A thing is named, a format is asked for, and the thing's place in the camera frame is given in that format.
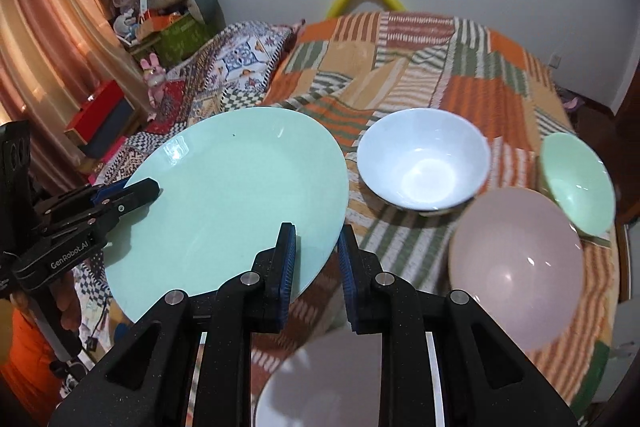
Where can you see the person's left hand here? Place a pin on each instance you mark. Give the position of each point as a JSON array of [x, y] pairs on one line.
[[64, 293]]

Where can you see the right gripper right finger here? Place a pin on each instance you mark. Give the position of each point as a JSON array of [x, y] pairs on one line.
[[444, 360]]

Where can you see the patterned patchwork quilt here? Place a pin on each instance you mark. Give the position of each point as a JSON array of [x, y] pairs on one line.
[[233, 70]]

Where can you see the pink bowl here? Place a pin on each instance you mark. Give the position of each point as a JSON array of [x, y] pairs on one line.
[[518, 256]]

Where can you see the green cardboard box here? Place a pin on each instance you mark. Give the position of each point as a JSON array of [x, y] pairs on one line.
[[181, 40]]

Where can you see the red and blue box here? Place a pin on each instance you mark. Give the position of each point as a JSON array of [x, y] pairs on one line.
[[101, 120]]

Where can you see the mint green plate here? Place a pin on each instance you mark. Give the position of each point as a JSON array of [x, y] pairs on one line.
[[226, 186]]

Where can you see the orange striped curtain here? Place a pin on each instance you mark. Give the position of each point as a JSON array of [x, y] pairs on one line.
[[54, 54]]

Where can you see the pink bunny toy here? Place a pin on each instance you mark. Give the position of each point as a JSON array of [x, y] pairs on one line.
[[154, 76]]

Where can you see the white bowl black dots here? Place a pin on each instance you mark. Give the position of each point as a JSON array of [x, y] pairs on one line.
[[424, 159]]

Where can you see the orange green patchwork tablecloth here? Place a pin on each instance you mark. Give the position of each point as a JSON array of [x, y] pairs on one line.
[[351, 70]]

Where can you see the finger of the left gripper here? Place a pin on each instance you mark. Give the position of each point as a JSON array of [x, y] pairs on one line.
[[91, 201]]

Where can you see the mint green bowl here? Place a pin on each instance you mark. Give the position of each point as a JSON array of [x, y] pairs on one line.
[[573, 175]]

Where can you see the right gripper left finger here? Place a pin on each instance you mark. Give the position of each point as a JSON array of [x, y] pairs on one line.
[[187, 361]]

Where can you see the white plate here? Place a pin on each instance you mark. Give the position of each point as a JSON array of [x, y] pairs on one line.
[[333, 381]]

